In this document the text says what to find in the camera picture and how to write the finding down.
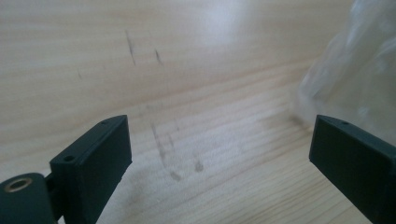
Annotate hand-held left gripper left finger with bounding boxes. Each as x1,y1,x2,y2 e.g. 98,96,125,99
49,114,133,224

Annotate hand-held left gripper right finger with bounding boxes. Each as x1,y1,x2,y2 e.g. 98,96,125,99
308,114,396,224

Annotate clear plastic bag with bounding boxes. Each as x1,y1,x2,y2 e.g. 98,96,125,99
292,0,396,147

